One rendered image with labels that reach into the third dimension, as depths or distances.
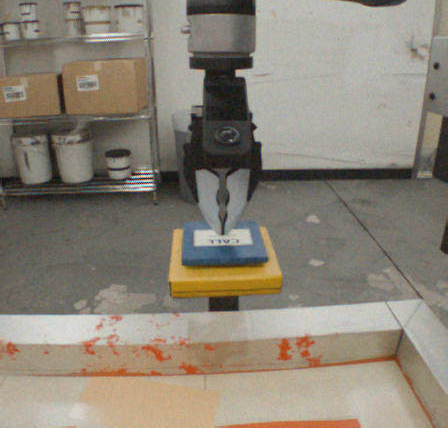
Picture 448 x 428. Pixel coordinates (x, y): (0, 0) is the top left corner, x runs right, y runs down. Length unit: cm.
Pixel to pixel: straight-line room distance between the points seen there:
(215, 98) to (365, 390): 30
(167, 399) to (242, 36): 34
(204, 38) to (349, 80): 318
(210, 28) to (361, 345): 33
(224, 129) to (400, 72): 342
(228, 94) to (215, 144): 7
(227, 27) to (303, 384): 34
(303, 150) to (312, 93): 49
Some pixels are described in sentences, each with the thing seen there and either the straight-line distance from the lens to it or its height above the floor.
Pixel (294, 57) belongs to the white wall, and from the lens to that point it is 344.
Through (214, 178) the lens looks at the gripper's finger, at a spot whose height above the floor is 105.
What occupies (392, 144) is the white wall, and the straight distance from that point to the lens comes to 386.
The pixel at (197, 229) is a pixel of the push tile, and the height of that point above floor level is 97.
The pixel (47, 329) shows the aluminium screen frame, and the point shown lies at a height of 99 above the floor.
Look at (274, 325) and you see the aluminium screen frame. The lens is 34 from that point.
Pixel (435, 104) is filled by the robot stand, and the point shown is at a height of 113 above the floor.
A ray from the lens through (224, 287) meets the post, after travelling 46.
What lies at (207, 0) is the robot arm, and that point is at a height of 124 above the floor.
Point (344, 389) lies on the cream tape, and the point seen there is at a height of 96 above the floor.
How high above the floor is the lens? 120
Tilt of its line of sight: 24 degrees down
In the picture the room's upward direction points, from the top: straight up
